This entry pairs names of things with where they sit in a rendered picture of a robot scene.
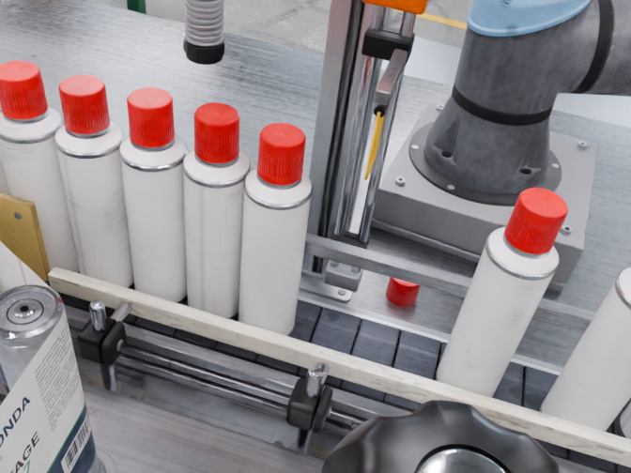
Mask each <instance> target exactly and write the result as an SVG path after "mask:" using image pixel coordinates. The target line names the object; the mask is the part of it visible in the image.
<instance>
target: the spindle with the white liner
mask: <svg viewBox="0 0 631 473"><path fill-rule="evenodd" d="M321 473H560V468H559V465H558V464H557V462H556V461H555V460H554V459H553V458H552V456H551V455H550V454H549V453H548V452H547V451H546V450H545V449H544V448H543V447H542V446H541V445H540V444H539V443H538V442H537V441H536V440H535V439H533V438H532V437H531V436H530V435H528V434H527V433H523V432H519V431H516V430H512V429H509V428H506V427H503V426H501V425H499V424H497V423H496V422H494V421H492V420H490V419H488V418H487V417H485V416H484V415H483V414H481V413H480V412H479V411H478V410H477V409H475V408H474V407H473V406H472V405H470V404H463V403H459V402H453V401H442V400H431V401H428V402H426V403H424V404H421V405H420V406H419V407H418V408H417V409H416V410H415V411H414V412H413V413H412V414H411V415H407V416H401V417H376V418H373V419H370V420H368V421H366V422H364V423H363V424H361V425H360V426H359V427H357V428H356V429H354V430H353V431H352V432H351V433H349V434H348V435H347V436H346V437H345V438H344V439H343V440H342V441H341V442H340V443H339V444H338V445H337V446H336V447H335V448H334V450H333V451H332V452H331V454H330V455H329V457H328V458H327V459H326V461H325V463H324V465H323V467H322V472H321Z"/></svg>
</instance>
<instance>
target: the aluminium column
mask: <svg viewBox="0 0 631 473"><path fill-rule="evenodd" d="M357 5H358V0H331V7H330V15H329V22H328V30H327V37H326V45H325V52H324V60H323V68H322V75H321V83H320V90H319V98H318V104H317V112H316V120H315V134H314V141H313V149H312V157H311V164H310V172H309V178H310V179H311V181H312V184H313V193H312V196H311V204H310V210H309V218H308V224H307V232H306V233H308V234H311V235H315V236H319V237H322V225H323V207H324V199H325V192H326V186H327V180H328V174H329V169H330V164H331V153H332V149H333V143H334V138H335V133H336V128H337V123H338V117H339V112H340V106H341V101H342V96H343V90H344V84H345V78H346V68H347V63H348V58H349V52H350V46H351V40H352V35H353V29H354V22H355V17H356V10H357ZM372 11H373V5H372V4H368V3H364V2H363V8H362V19H361V25H360V31H359V36H358V41H357V47H356V52H355V58H354V63H353V69H352V74H351V79H350V85H349V90H348V95H347V101H346V110H345V116H344V121H343V127H342V131H341V136H340V141H339V146H338V151H337V156H336V162H335V166H334V172H333V177H332V182H331V193H330V200H329V208H328V225H327V237H326V238H328V239H331V236H332V234H333V231H334V229H335V225H336V220H337V214H338V209H339V204H340V198H341V192H342V187H343V181H344V175H345V170H346V160H347V154H348V149H349V143H350V137H351V132H352V127H353V121H354V115H355V110H356V104H357V98H358V94H359V88H360V82H361V76H362V66H363V60H364V55H362V44H363V38H364V34H365V32H366V30H367V29H368V27H369V25H370V22H371V17H372ZM391 16H392V8H386V14H385V19H384V24H383V25H385V26H390V21H391ZM382 61H383V60H382V59H377V64H376V69H375V74H374V80H373V84H372V90H371V95H370V99H369V105H368V110H367V116H366V120H365V125H364V131H363V136H362V145H361V150H360V155H359V160H358V166H357V171H356V175H355V181H354V186H353V192H352V196H351V201H350V207H349V211H348V217H347V222H346V231H349V232H350V227H351V223H352V218H353V213H354V208H355V203H356V198H357V193H358V188H359V184H360V178H361V173H362V165H363V159H364V154H365V149H366V145H367V140H368V134H369V130H370V125H371V120H372V114H373V110H374V105H375V103H374V97H375V93H376V89H377V86H378V81H379V76H380V72H381V66H382ZM317 259H318V256H314V255H311V254H308V253H304V254H303V260H302V268H301V273H303V274H306V275H310V276H313V277H317V278H319V279H323V280H324V274H325V269H326V267H327V264H328V263H329V260H328V259H325V258H322V263H321V267H320V271H319V272H316V264H317Z"/></svg>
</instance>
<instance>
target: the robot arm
mask: <svg viewBox="0 0 631 473"><path fill-rule="evenodd" d="M467 24H468V25H467V29H466V34H465V37H464V41H463V46H462V50H461V54H460V58H459V62H458V66H457V71H456V74H455V78H454V86H453V90H452V94H451V96H450V97H449V99H448V100H447V102H446V104H445V105H444V107H443V108H442V110H441V112H440V113H439V115H438V117H437V118H436V120H435V122H434V123H433V125H432V126H431V128H430V130H429V131H428V134H427V137H426V142H425V147H424V154H425V156H426V158H427V160H428V162H429V163H430V165H431V166H432V167H433V168H434V169H435V170H436V171H437V172H438V173H440V174H441V175H443V176H444V177H446V178H447V179H449V180H451V181H453V182H454V183H456V184H458V185H460V186H463V187H466V188H469V189H472V190H476V191H482V192H489V193H500V194H506V193H517V192H522V191H524V190H526V189H530V188H534V187H535V186H537V185H538V184H540V183H541V182H542V180H543V179H544V177H545V174H546V170H547V167H548V165H549V159H550V149H549V117H550V114H551V111H552V108H553V105H554V103H555V100H556V97H557V96H558V94H560V93H571V94H587V95H605V96H623V97H631V0H473V4H472V7H471V8H470V10H469V13H468V17H467Z"/></svg>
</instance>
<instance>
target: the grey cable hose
mask: <svg viewBox="0 0 631 473"><path fill-rule="evenodd" d="M185 22H186V23H185V27H186V29H185V32H186V35H185V37H184V39H183V49H184V52H185V53H186V57H187V58H188V59H189V60H190V61H192V62H194V63H196V64H201V65H211V64H216V63H218V62H220V61H222V60H223V55H224V52H225V38H224V37H223V0H185Z"/></svg>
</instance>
